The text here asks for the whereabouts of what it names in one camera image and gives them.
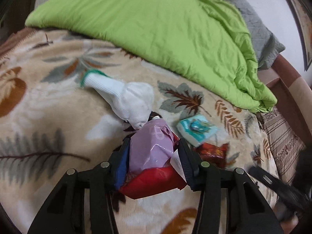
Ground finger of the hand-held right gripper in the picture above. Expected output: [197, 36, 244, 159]
[248, 166, 283, 191]

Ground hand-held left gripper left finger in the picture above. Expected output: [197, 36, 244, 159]
[27, 138, 131, 234]

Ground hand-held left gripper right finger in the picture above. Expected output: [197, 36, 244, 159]
[177, 138, 284, 234]

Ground red brown snack wrapper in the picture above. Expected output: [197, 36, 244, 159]
[192, 142, 231, 168]

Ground purple and red snack packet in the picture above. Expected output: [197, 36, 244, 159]
[119, 151, 187, 199]

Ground lilac plastic packet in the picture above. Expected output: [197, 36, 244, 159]
[128, 118, 179, 173]

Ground teal tissue pack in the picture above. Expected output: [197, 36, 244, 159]
[177, 114, 218, 148]

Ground white sock green cuff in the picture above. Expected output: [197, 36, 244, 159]
[80, 69, 154, 130]

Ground striped brown pillow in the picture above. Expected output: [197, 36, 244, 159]
[257, 107, 308, 186]

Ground leaf printed blanket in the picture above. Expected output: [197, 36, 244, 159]
[0, 27, 300, 234]

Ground brown padded headboard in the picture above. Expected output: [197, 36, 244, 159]
[258, 54, 312, 139]

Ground green quilt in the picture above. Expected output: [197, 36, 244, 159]
[25, 0, 278, 114]

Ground grey quilted pillow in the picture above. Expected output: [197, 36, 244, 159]
[219, 0, 285, 70]

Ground large framed wall picture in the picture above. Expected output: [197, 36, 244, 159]
[275, 0, 312, 72]

